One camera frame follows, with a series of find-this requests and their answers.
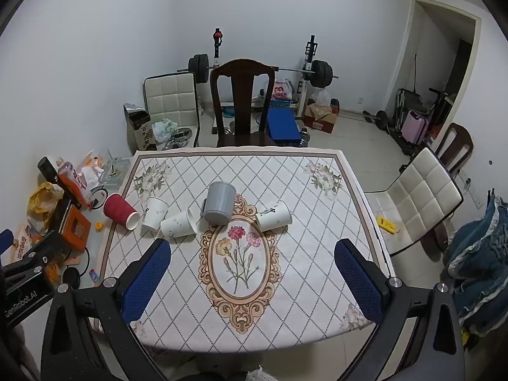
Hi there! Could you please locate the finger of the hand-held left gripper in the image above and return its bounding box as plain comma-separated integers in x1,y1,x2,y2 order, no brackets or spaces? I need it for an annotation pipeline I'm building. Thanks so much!
0,228,72,286

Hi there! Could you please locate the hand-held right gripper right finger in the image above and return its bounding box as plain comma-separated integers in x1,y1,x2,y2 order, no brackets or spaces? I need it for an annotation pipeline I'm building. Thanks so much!
334,239,466,381

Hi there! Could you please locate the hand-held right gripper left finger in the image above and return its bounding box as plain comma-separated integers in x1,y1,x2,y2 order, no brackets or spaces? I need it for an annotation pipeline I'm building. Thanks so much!
42,239,172,381

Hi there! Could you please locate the speckled white paper cup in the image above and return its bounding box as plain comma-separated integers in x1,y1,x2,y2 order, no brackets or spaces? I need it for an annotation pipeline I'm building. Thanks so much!
160,207,198,240

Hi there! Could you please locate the plain white paper cup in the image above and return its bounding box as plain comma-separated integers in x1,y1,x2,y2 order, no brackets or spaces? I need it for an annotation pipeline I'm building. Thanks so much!
141,196,170,232

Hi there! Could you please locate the red paper cup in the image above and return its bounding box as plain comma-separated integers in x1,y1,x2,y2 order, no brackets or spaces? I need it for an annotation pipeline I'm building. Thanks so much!
103,193,141,231

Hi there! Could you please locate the white cup with dark print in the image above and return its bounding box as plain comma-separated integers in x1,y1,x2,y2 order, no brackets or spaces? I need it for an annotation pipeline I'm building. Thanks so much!
255,201,293,231

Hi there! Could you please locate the yellow plastic bag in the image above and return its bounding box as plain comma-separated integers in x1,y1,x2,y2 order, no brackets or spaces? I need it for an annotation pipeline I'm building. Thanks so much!
27,183,64,233

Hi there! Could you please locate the yellow tool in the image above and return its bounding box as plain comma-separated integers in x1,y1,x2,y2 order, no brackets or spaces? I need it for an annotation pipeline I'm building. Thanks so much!
375,215,398,234

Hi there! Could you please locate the floral tablecloth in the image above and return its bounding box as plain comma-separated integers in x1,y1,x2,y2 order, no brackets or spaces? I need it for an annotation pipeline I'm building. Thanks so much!
92,147,398,354

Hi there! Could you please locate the black cylinder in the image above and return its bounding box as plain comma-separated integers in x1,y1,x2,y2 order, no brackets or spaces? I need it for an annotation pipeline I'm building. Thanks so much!
37,157,60,181

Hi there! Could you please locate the grey mug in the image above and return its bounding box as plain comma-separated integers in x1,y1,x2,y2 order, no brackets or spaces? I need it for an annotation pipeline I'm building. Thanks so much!
200,181,236,226

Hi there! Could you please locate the glass ashtray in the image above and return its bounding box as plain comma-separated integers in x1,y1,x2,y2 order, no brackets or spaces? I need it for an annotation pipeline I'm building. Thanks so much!
97,158,131,187

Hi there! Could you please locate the white padded chair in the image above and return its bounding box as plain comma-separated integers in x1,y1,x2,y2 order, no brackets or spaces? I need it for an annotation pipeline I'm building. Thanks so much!
143,72,201,149
364,148,464,257

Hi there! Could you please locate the white crumpled bag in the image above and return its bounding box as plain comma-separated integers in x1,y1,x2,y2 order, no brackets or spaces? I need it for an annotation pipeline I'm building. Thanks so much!
81,149,106,191

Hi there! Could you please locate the pile of blue jeans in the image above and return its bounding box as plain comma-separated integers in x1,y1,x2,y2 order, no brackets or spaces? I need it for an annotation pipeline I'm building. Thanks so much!
448,196,508,334

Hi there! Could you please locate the brown printed box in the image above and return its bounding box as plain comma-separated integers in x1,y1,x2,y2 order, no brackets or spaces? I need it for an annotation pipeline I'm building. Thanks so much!
124,103,157,151

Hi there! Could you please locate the green and white plastic bag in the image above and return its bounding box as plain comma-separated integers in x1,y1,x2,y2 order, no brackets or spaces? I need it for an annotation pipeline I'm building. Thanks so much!
151,119,179,142

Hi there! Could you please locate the cardboard box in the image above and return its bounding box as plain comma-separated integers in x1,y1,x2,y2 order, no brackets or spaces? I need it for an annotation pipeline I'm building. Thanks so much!
304,101,341,133

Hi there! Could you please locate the small floor barbell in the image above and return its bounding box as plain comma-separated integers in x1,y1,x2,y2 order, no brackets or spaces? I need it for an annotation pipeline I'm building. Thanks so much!
363,110,391,131

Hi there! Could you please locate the pink suitcase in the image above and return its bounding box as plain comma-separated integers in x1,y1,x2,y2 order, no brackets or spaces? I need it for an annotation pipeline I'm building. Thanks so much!
402,110,429,145

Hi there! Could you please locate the blue bench pad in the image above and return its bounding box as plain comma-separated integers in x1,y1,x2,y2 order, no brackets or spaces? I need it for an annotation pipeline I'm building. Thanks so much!
266,109,302,145

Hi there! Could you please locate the brown wooden chair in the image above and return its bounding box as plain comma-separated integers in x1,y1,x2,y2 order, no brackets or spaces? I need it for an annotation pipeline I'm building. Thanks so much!
434,123,474,175

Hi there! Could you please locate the black folding cart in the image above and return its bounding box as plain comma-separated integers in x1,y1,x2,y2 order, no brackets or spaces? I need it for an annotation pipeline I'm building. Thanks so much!
395,87,424,120

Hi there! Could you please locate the black scooter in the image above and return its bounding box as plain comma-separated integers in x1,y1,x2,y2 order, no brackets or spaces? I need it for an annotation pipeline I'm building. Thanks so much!
428,87,457,130

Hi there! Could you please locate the dark wooden chair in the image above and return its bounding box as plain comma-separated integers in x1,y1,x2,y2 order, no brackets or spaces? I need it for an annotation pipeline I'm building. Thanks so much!
209,59,276,148

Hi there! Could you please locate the red and white plastic bag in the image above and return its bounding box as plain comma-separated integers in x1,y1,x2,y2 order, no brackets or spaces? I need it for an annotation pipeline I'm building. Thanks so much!
272,79,294,102

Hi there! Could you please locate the barbell with black plates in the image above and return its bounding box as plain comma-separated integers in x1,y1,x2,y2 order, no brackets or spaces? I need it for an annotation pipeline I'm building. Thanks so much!
188,53,339,88

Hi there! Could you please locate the white squat rack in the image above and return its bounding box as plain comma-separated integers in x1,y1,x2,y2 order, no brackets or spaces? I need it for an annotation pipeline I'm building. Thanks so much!
210,28,318,136

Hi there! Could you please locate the orange frame box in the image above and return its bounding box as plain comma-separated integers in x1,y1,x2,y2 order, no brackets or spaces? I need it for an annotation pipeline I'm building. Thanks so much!
59,206,93,252

